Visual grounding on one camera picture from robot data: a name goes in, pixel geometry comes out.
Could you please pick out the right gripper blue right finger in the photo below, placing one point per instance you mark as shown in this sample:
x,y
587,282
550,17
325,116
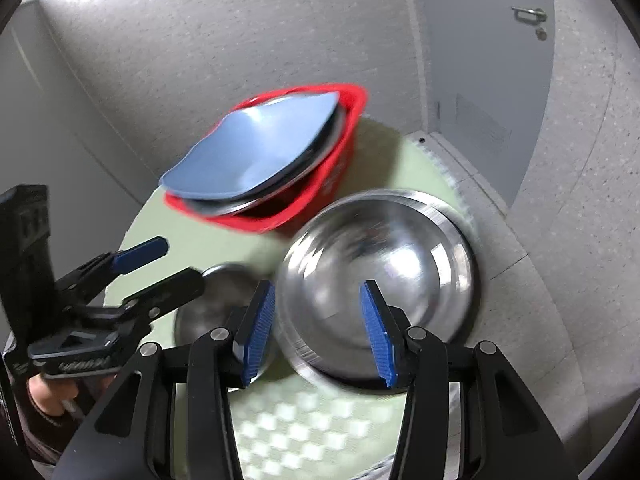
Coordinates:
x,y
411,358

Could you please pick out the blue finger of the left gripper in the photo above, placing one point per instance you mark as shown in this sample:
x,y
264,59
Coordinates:
x,y
86,282
161,298

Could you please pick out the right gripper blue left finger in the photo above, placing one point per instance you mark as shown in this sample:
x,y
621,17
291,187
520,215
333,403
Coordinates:
x,y
211,451

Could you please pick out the small steel bowl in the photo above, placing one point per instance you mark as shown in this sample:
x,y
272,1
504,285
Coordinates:
x,y
215,304

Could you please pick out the medium steel bowl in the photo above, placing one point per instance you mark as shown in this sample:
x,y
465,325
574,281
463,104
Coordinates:
x,y
422,253

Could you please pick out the light blue plate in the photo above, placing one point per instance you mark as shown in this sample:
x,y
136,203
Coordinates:
x,y
250,146

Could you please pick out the large steel bowl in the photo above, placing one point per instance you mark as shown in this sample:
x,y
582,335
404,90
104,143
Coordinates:
x,y
331,134

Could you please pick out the left hand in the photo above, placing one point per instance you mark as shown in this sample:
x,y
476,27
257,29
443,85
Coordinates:
x,y
57,396

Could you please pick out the red plastic basin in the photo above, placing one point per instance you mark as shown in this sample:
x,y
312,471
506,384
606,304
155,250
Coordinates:
x,y
291,208

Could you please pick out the grey door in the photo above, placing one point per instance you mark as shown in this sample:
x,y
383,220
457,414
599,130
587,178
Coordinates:
x,y
490,78

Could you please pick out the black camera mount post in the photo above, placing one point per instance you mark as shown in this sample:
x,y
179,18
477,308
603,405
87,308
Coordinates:
x,y
29,295

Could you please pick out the door handle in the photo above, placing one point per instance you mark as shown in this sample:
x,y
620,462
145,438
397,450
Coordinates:
x,y
529,15

